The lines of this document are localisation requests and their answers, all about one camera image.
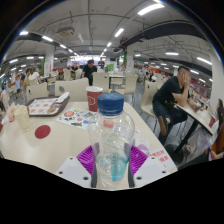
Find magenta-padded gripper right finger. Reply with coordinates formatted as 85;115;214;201
124;143;170;189

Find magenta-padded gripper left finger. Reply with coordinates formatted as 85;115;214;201
54;143;100;189

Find clear blue-capped water bottle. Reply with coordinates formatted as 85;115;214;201
87;92;136;190

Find white paper with red print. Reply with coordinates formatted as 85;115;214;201
148;148;177;173

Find white sticker sheet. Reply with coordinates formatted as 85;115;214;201
55;107;98;130

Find flat round red coaster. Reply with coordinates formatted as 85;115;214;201
34;124;52;140

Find dark brown food tray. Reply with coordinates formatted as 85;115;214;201
25;94;71;118

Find red paper cup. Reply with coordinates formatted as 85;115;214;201
85;85;104;113

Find white crumpled napkin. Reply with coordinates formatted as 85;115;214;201
56;91;70;104

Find cream chair with round hole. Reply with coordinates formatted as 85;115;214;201
25;82;50;103
54;77;90;103

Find cream neighbouring table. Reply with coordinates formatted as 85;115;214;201
175;99;218;136

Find ceiling air conditioner unit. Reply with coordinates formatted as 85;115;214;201
56;26;76;38

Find ceiling lights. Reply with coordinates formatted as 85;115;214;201
0;3;214;84

